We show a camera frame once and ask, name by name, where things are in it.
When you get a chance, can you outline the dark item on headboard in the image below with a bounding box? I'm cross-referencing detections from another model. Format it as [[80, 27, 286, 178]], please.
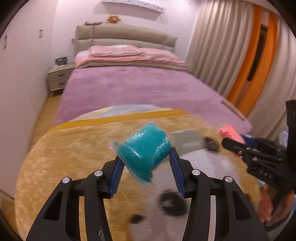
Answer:
[[84, 21, 103, 26]]

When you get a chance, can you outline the right pink pillow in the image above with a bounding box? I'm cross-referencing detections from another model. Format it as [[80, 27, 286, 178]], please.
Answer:
[[139, 48, 179, 60]]

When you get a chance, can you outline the dark picture frame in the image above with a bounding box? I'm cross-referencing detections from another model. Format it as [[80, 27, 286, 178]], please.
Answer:
[[55, 57, 68, 66]]

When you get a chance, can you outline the white decorative wall shelf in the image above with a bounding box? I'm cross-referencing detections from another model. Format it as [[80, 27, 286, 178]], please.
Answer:
[[102, 0, 166, 13]]

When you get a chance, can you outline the wooden stick on bed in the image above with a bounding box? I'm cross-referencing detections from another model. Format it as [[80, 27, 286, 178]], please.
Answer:
[[221, 100, 247, 121]]

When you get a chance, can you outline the orange curtain left strip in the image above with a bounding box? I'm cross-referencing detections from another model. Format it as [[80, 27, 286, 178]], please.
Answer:
[[227, 5, 261, 105]]

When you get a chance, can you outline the beige curtain left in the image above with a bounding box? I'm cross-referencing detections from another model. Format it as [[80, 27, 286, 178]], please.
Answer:
[[186, 1, 254, 97]]

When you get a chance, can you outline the clear plastic bottle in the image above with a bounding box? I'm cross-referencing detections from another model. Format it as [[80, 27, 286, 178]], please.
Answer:
[[241, 135, 258, 149]]

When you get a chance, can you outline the teal clay packet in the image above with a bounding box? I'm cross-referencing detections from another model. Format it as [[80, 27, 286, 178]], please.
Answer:
[[107, 120, 175, 185]]

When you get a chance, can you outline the bed with purple cover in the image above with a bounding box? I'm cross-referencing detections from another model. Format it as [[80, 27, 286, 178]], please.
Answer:
[[55, 66, 252, 134]]

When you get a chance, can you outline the left pink pillow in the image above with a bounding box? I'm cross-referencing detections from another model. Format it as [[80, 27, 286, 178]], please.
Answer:
[[88, 45, 142, 57]]

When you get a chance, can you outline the beige curtain right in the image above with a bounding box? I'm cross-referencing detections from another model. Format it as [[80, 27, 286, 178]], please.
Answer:
[[248, 20, 296, 140]]

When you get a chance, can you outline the white wardrobe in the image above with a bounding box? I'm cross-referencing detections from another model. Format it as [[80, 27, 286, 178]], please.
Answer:
[[1, 1, 57, 197]]

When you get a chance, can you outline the orange plush toy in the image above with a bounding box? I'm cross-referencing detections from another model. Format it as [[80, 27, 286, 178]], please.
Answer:
[[106, 15, 121, 24]]

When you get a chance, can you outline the beige padded headboard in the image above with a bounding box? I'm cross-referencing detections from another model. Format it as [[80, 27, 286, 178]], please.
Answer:
[[73, 23, 177, 54]]

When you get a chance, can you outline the pink pillow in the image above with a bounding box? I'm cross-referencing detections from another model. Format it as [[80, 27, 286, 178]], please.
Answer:
[[139, 48, 179, 60], [88, 45, 142, 57]]

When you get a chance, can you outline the beige curtain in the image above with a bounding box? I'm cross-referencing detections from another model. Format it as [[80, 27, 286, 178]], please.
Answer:
[[186, 1, 254, 97], [248, 20, 296, 140]]

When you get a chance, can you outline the person's right hand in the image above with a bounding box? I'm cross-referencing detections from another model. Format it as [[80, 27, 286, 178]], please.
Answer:
[[256, 184, 295, 224]]

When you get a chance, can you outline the pink clay packet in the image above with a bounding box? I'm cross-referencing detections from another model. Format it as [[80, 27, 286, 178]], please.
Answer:
[[218, 124, 245, 144]]

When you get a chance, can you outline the grey nightstand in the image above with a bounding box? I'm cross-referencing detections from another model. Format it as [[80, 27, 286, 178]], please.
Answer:
[[47, 62, 75, 92]]

